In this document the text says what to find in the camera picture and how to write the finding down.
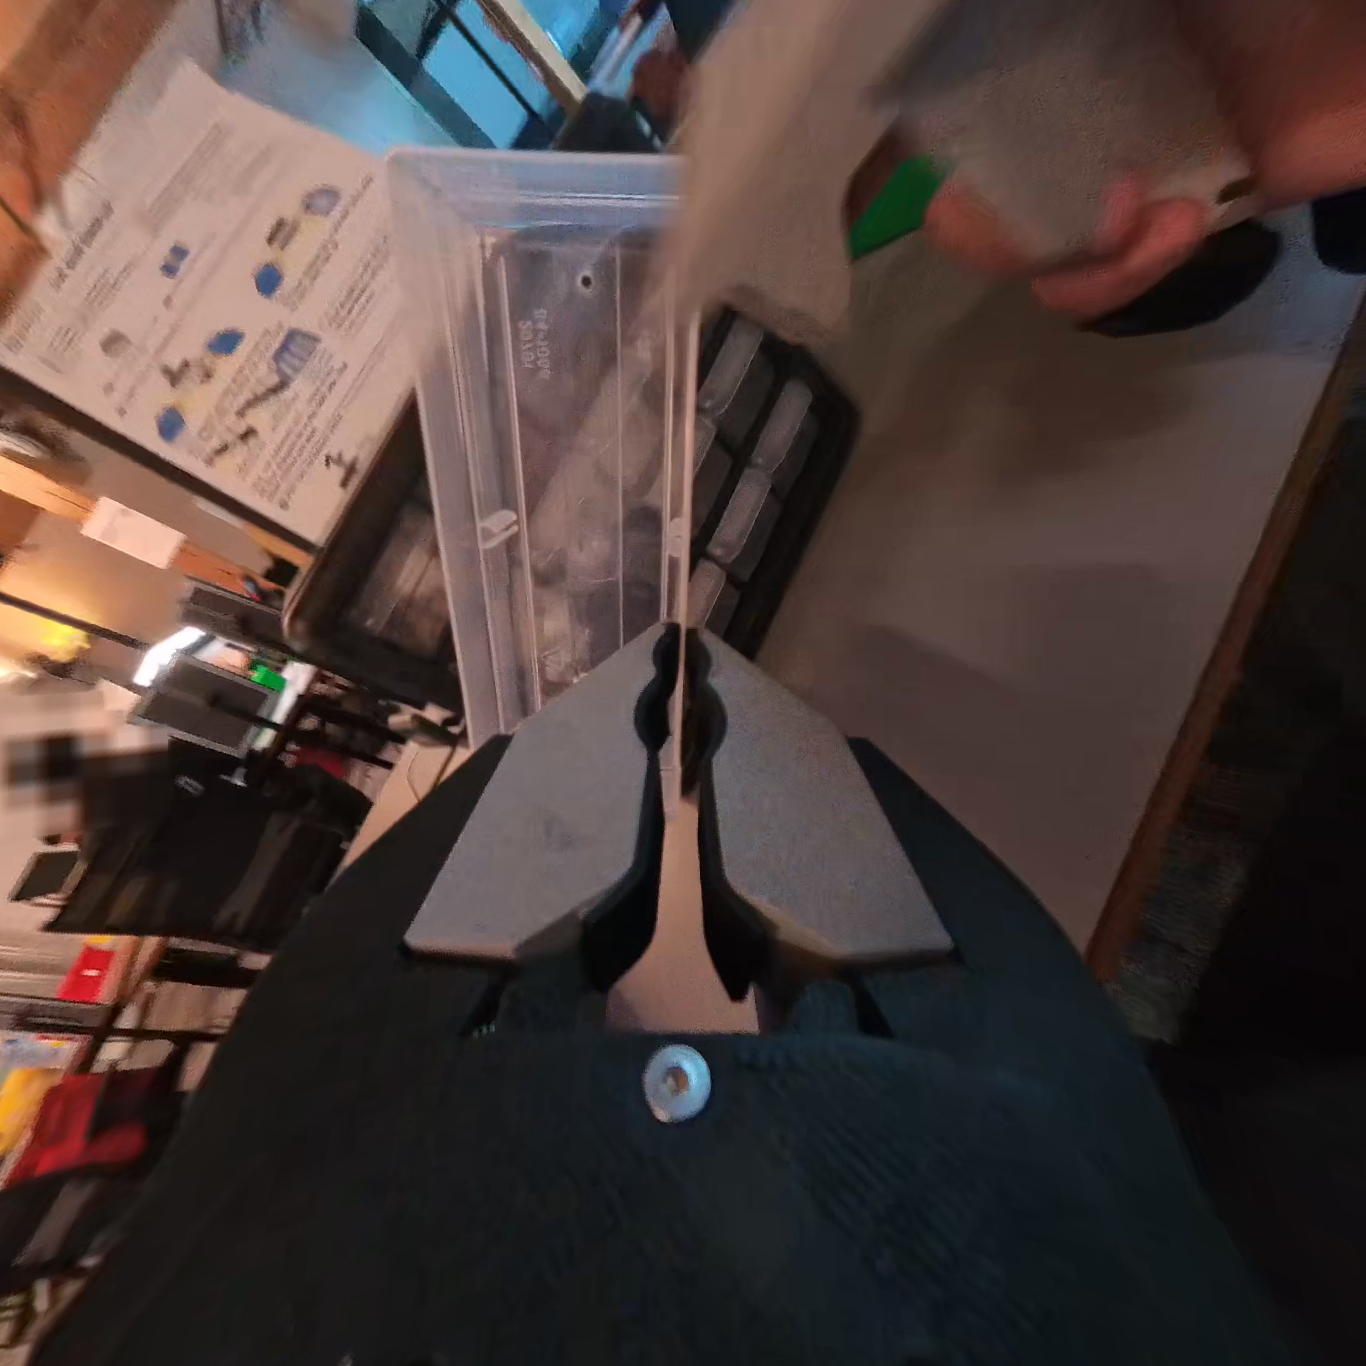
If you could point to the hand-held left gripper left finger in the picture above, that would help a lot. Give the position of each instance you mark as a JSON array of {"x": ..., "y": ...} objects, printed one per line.
[{"x": 544, "y": 842}]

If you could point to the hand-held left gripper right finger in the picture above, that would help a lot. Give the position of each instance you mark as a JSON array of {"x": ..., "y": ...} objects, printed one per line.
[{"x": 822, "y": 854}]

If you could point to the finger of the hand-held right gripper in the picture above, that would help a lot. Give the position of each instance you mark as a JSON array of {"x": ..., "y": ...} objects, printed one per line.
[{"x": 768, "y": 159}]

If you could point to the black drawer cabinet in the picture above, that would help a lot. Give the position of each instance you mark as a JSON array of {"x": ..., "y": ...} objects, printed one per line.
[{"x": 827, "y": 447}]

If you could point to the clear plastic drawer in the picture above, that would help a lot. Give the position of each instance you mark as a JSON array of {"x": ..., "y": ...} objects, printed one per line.
[{"x": 555, "y": 426}]

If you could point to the person's right forearm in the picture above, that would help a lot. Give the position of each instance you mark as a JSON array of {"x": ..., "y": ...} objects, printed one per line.
[{"x": 1302, "y": 85}]

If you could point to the person's right hand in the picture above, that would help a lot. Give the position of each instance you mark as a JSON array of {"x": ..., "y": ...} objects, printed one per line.
[{"x": 1131, "y": 246}]

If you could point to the grey monitor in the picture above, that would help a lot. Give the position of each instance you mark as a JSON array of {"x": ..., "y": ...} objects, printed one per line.
[{"x": 203, "y": 704}]

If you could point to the red crate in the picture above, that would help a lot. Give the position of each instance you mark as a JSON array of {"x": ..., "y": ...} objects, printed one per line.
[{"x": 92, "y": 971}]

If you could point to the red cloth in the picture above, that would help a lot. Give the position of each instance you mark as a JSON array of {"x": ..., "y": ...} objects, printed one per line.
[{"x": 97, "y": 1130}]

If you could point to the white instruction poster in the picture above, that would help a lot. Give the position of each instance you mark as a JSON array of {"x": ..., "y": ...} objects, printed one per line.
[{"x": 214, "y": 299}]

